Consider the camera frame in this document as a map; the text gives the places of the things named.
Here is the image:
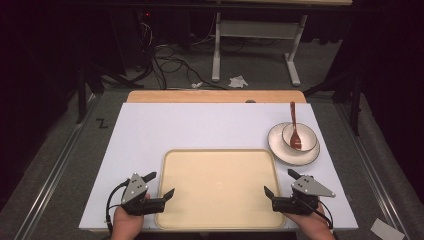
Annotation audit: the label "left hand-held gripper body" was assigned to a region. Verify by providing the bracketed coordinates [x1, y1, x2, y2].
[120, 172, 166, 217]

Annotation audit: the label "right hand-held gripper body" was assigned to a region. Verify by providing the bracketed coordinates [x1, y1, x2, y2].
[272, 175, 336, 216]

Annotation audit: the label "white plate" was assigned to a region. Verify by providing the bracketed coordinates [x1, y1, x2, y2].
[266, 121, 321, 167]

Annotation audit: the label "reddish-brown spoon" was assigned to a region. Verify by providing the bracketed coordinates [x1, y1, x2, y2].
[288, 101, 303, 151]

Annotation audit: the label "white bowl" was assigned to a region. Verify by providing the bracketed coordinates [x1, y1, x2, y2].
[281, 122, 319, 154]

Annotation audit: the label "beige plastic tray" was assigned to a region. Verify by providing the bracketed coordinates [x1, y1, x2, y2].
[154, 148, 287, 231]

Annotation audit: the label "person's left hand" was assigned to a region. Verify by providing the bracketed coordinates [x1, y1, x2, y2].
[110, 193, 152, 240]

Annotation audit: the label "person's right hand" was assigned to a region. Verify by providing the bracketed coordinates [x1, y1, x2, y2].
[283, 203, 337, 240]

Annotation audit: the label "white table mat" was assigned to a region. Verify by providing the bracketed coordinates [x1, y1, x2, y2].
[78, 102, 360, 232]

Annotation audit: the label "white paper sheet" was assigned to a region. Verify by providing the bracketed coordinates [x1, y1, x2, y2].
[369, 217, 406, 240]

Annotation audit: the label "black stand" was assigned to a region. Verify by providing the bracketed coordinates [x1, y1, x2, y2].
[75, 61, 145, 125]
[302, 64, 365, 137]

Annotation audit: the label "wooden table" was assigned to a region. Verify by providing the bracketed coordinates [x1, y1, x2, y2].
[126, 89, 308, 105]

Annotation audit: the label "large crumpled white paper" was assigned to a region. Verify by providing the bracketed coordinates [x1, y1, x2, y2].
[227, 74, 250, 89]

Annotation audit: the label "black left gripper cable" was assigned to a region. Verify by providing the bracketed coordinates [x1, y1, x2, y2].
[105, 178, 131, 235]

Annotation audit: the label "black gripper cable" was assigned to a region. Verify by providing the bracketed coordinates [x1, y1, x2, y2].
[294, 196, 335, 231]
[105, 178, 131, 235]

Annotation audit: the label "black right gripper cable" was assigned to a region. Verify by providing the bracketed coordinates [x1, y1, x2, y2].
[294, 196, 335, 231]

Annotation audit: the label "metal floor rail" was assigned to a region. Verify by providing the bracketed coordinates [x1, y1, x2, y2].
[334, 102, 414, 240]
[13, 94, 99, 240]

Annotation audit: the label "black floor cables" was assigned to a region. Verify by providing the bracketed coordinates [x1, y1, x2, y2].
[138, 19, 229, 91]

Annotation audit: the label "white metal desk frame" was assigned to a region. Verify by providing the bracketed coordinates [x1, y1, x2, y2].
[211, 12, 309, 88]

